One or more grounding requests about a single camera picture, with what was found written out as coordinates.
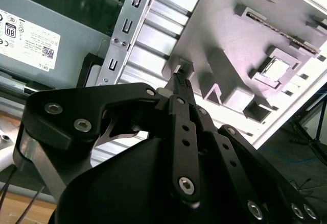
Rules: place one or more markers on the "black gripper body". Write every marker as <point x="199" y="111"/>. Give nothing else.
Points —
<point x="122" y="183"/>

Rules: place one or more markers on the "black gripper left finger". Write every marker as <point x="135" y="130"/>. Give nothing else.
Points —
<point x="64" y="101"/>

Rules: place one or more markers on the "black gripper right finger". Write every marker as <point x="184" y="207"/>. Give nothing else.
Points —
<point x="230" y="152"/>

